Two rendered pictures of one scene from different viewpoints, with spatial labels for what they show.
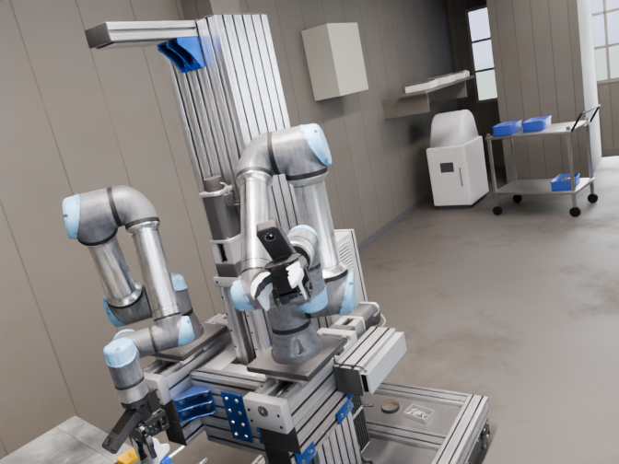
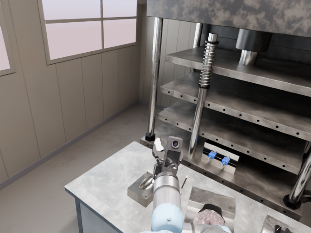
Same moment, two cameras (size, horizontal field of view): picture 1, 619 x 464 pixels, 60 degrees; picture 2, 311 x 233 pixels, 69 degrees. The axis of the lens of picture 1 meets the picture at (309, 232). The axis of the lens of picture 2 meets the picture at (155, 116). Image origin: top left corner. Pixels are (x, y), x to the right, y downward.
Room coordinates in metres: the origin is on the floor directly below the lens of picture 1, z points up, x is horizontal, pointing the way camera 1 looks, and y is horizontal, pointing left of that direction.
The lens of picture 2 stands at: (1.56, -0.10, 1.92)
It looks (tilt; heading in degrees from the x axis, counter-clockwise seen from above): 28 degrees down; 169
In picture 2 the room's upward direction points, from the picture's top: 5 degrees clockwise
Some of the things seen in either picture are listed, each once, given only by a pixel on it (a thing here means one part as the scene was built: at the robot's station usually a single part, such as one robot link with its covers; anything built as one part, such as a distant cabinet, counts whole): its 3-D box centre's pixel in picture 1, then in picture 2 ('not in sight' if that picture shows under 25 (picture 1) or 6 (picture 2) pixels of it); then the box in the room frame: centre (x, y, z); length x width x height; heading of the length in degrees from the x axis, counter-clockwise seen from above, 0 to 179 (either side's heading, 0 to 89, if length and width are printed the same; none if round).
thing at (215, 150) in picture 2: not in sight; (229, 144); (0.10, 0.84, 0.87); 0.50 x 0.27 x 0.17; 136
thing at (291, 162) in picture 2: not in sight; (233, 122); (-0.02, 0.89, 1.01); 1.10 x 0.74 x 0.05; 46
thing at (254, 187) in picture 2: not in sight; (224, 149); (0.01, 0.86, 0.75); 1.30 x 0.84 x 0.06; 46
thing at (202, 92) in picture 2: not in sight; (197, 123); (0.14, 0.50, 1.10); 0.05 x 0.05 x 1.30
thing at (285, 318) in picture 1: (287, 299); not in sight; (1.46, 0.10, 1.20); 0.13 x 0.12 x 0.14; 80
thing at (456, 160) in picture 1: (456, 158); not in sight; (6.66, -1.99, 0.58); 0.67 x 0.53 x 1.16; 144
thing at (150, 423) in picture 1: (143, 415); not in sight; (1.28, 0.53, 1.05); 0.09 x 0.08 x 0.12; 136
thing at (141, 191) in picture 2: not in sight; (146, 188); (0.51, 0.08, 0.83); 0.20 x 0.15 x 0.07; 136
